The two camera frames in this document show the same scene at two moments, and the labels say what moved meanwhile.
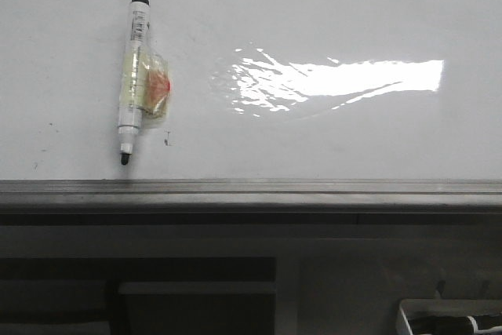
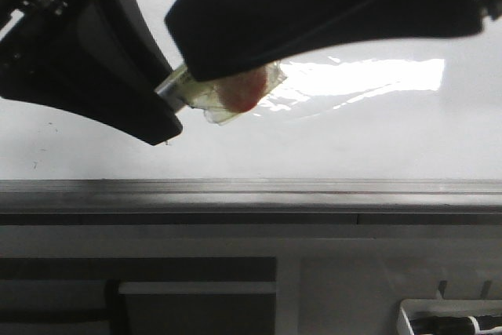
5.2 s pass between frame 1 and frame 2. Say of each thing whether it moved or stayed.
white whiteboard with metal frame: stayed
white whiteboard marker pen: moved
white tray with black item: stayed
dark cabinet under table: stayed
